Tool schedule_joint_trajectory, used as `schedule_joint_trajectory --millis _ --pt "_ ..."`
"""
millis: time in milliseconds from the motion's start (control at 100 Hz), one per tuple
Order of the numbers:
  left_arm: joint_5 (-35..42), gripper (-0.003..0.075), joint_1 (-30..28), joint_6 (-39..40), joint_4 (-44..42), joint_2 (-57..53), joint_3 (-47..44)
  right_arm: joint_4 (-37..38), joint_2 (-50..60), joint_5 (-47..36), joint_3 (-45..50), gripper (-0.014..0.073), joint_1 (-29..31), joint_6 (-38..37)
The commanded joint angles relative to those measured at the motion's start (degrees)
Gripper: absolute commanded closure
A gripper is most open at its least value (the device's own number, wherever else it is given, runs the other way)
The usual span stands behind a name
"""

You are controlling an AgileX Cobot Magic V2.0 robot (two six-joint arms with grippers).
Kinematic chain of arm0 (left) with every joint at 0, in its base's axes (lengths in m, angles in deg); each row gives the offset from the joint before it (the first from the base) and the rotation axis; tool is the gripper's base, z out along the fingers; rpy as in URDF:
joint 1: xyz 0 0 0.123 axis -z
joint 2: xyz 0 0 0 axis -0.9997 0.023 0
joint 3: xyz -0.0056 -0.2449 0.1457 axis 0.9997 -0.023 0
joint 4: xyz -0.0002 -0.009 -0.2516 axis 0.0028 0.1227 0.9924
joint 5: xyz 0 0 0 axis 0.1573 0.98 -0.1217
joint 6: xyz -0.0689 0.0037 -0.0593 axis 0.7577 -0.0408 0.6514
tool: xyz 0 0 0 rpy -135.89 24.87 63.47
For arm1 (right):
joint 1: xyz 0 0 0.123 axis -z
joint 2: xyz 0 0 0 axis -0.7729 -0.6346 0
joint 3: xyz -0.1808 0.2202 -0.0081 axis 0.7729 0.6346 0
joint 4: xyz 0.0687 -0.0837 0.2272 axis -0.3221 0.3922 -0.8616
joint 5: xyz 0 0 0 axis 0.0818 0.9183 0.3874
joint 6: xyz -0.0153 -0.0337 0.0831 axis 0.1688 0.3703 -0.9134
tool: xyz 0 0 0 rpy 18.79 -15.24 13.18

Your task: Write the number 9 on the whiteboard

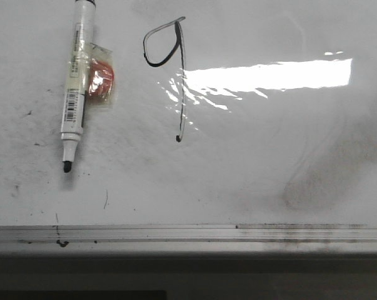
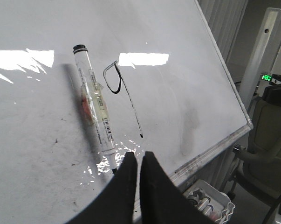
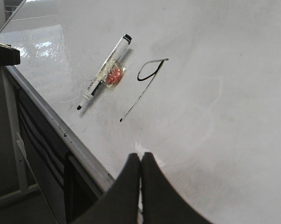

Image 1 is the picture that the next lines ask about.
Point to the orange disc taped to marker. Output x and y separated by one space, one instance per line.
102 77

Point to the white whiteboard marker pen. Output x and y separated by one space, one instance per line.
77 80

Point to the whiteboard with aluminium frame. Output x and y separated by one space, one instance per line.
243 128

